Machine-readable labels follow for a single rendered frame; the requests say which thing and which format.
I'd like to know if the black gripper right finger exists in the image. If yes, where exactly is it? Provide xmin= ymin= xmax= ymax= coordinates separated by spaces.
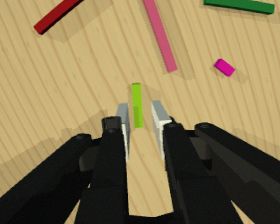
xmin=151 ymin=100 xmax=280 ymax=224

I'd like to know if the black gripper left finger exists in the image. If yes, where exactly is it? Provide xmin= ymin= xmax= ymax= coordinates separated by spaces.
xmin=0 ymin=103 xmax=130 ymax=224

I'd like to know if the magenta rod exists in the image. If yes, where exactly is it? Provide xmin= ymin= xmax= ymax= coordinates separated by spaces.
xmin=214 ymin=59 xmax=235 ymax=77

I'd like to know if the red rod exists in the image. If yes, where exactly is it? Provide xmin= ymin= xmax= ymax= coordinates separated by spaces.
xmin=33 ymin=0 xmax=84 ymax=35

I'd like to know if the pink rod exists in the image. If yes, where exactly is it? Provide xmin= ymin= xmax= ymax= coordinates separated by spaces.
xmin=143 ymin=0 xmax=178 ymax=72

